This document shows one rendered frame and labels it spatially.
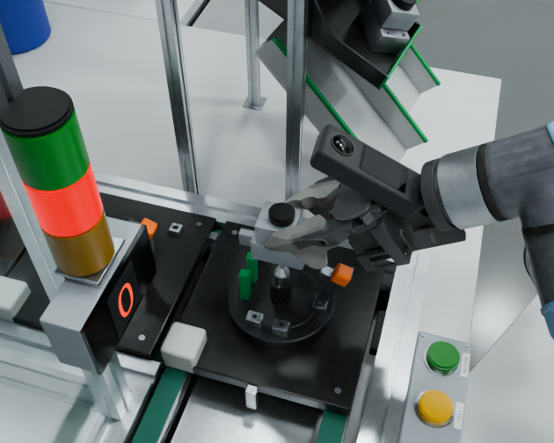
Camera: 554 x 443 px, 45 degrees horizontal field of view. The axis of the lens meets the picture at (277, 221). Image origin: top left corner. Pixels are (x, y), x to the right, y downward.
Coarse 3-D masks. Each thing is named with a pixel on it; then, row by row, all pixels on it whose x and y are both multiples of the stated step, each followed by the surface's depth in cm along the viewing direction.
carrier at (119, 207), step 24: (120, 216) 95; (144, 216) 98; (168, 216) 98; (192, 216) 98; (168, 240) 95; (192, 240) 95; (168, 264) 92; (192, 264) 92; (168, 288) 89; (144, 312) 86; (168, 312) 86; (144, 336) 84
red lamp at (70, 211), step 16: (32, 192) 47; (48, 192) 47; (64, 192) 47; (80, 192) 48; (96, 192) 50; (48, 208) 48; (64, 208) 48; (80, 208) 49; (96, 208) 50; (48, 224) 49; (64, 224) 49; (80, 224) 50
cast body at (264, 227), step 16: (272, 208) 74; (288, 208) 74; (256, 224) 74; (272, 224) 74; (288, 224) 73; (240, 240) 79; (256, 240) 75; (256, 256) 77; (272, 256) 76; (288, 256) 76
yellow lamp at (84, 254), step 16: (96, 224) 51; (48, 240) 51; (64, 240) 51; (80, 240) 51; (96, 240) 52; (112, 240) 55; (64, 256) 52; (80, 256) 52; (96, 256) 53; (112, 256) 55; (64, 272) 54; (80, 272) 54
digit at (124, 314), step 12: (132, 264) 59; (120, 276) 57; (132, 276) 60; (120, 288) 58; (132, 288) 60; (108, 300) 56; (120, 300) 58; (132, 300) 61; (120, 312) 59; (132, 312) 62; (120, 324) 60
